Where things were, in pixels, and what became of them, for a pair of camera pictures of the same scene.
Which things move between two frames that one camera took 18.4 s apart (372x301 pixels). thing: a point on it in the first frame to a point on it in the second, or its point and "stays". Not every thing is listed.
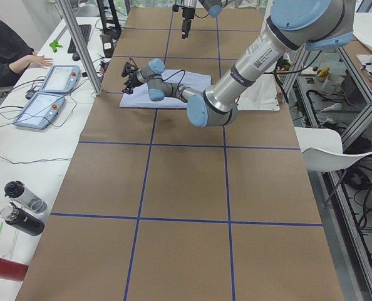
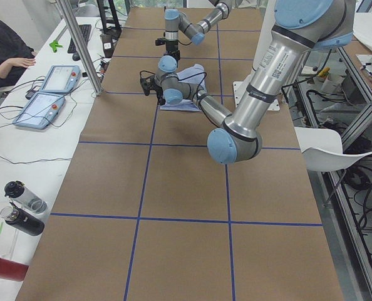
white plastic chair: [322, 150] stays
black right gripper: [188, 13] to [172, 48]
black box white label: [108, 45] stays
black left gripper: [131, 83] to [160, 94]
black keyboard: [86, 31] stays
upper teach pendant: [61, 79] stays
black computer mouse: [76, 56] stays
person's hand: [39, 60] to [20, 62]
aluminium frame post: [74, 38] stays
